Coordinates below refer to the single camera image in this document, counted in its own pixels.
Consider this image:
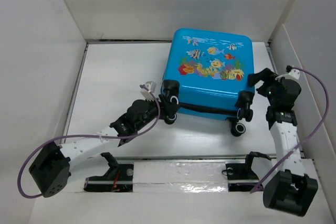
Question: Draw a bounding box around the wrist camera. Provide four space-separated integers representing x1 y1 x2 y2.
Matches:
275 65 300 82
140 81 156 101

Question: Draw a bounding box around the blue kids suitcase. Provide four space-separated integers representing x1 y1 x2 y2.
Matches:
161 28 255 137

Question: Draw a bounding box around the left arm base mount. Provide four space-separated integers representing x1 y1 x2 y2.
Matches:
83 152 134 193

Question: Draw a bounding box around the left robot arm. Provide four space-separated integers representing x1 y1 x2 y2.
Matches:
29 94 180 198

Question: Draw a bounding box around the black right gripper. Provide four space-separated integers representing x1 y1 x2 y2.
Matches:
247 68 282 106

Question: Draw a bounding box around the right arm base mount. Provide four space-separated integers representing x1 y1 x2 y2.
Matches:
222 152 271 192

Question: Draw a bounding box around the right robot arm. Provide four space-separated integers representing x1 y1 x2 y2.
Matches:
242 68 318 217

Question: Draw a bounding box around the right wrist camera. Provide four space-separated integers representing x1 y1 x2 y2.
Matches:
275 65 300 82

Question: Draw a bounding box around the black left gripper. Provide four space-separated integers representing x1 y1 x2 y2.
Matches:
135 94 179 132

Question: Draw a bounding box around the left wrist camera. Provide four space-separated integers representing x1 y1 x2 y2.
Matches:
140 81 156 101

